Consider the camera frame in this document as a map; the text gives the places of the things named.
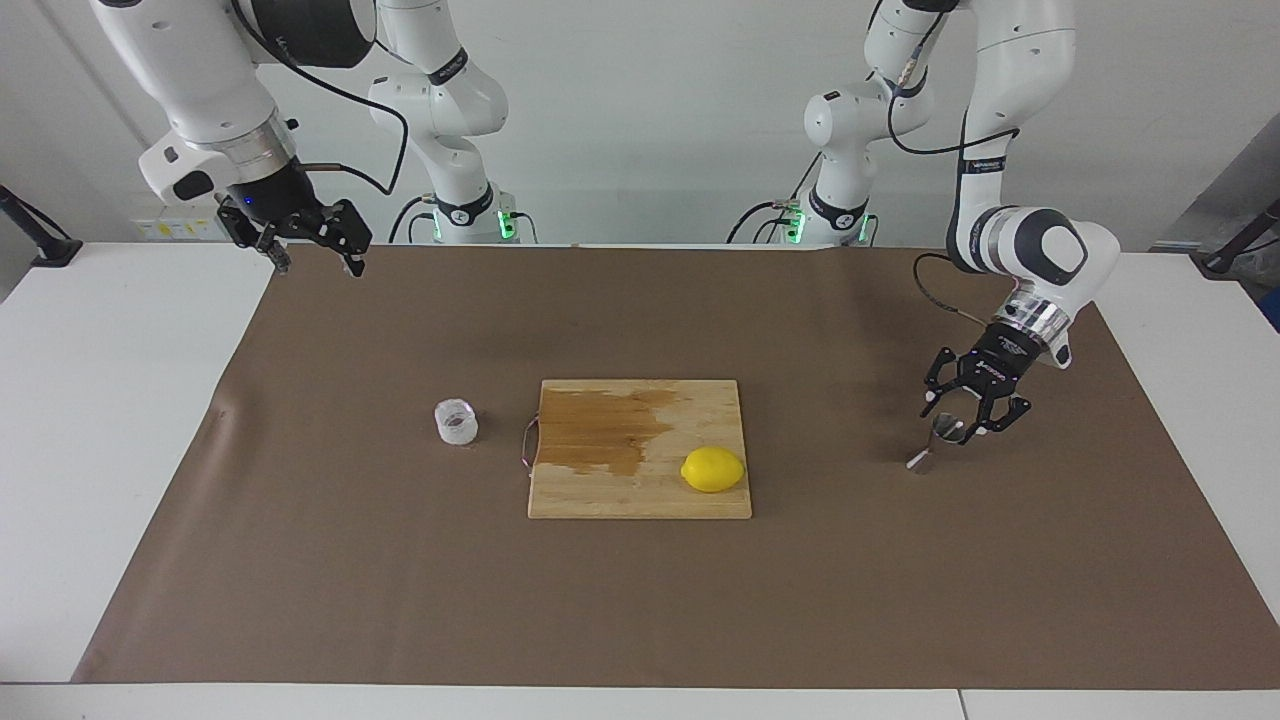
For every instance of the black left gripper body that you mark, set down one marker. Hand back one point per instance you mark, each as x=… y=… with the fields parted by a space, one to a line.
x=1000 y=360

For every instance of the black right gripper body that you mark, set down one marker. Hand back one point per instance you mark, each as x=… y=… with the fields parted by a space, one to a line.
x=275 y=200

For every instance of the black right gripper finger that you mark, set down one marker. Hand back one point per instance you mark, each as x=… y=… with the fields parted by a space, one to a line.
x=245 y=232
x=348 y=232

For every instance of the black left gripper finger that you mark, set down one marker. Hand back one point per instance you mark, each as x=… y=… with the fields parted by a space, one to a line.
x=1010 y=412
x=945 y=375

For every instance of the steel double jigger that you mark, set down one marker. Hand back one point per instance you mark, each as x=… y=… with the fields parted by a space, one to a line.
x=943 y=428

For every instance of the small clear glass cup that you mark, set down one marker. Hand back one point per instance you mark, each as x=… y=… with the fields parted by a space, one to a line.
x=456 y=423

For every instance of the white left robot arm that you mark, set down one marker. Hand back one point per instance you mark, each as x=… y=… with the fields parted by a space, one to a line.
x=1010 y=60

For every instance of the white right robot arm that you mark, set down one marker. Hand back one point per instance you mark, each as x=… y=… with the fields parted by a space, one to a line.
x=200 y=60

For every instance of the white power strip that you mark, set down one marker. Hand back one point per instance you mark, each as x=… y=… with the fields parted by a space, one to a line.
x=175 y=228

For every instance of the black clamp stand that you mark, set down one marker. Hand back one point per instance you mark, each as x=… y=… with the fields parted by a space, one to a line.
x=1230 y=255
x=45 y=245

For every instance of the yellow lemon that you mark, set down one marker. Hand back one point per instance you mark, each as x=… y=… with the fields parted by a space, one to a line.
x=713 y=470

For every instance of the blue object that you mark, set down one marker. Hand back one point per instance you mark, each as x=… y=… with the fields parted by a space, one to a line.
x=1273 y=310

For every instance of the wooden cutting board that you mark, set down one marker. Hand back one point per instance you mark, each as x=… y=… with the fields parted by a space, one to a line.
x=620 y=490

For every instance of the brown table mat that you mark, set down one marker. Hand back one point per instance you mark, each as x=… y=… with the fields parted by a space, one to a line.
x=400 y=580

